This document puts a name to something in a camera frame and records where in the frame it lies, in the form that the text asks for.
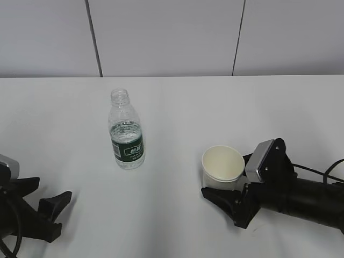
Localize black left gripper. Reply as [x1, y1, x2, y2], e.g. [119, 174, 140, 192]
[1, 177, 72, 243]

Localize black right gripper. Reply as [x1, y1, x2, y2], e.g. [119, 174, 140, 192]
[201, 153, 297, 228]

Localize white paper cup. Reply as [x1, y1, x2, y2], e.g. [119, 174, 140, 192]
[201, 145, 245, 190]

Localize clear green-label water bottle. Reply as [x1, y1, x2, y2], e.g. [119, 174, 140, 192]
[108, 89, 145, 170]

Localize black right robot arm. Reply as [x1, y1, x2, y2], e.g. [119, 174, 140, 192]
[201, 155, 343, 231]

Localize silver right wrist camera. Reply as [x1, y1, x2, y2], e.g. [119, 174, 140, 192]
[245, 139, 275, 183]

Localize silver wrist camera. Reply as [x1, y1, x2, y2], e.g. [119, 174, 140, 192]
[0, 154, 20, 185]
[245, 139, 275, 183]

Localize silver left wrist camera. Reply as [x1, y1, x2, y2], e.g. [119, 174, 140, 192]
[0, 154, 20, 185]

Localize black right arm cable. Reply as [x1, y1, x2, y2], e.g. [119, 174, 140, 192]
[291, 159, 344, 186]

